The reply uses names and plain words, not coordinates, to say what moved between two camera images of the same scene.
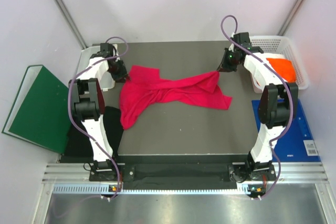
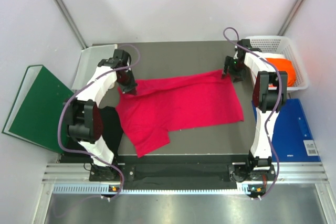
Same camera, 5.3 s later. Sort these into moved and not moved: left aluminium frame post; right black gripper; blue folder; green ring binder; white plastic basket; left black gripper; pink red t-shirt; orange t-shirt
Moved: left black gripper; pink red t-shirt; right black gripper
Not moved: blue folder; green ring binder; left aluminium frame post; orange t-shirt; white plastic basket
